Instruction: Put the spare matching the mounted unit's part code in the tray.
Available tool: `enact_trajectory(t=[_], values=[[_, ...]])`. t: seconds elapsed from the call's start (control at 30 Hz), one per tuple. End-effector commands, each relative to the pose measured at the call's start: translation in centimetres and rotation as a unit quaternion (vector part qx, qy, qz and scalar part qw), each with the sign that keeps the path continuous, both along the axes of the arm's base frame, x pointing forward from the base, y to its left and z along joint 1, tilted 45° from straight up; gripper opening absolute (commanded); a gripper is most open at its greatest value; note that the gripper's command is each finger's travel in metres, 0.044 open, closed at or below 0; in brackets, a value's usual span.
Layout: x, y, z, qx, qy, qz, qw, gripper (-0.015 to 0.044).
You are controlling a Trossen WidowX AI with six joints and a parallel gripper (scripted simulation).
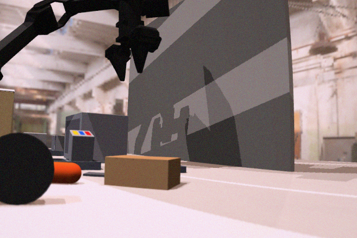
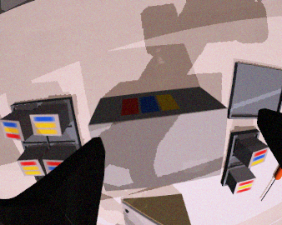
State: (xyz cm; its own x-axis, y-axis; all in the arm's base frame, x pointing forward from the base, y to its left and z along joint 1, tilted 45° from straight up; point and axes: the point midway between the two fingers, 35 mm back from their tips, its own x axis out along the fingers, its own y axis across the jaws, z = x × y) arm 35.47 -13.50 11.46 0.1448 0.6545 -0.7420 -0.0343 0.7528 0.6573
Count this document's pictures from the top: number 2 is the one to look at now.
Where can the orange cylinder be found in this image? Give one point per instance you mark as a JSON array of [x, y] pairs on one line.
[[277, 176]]

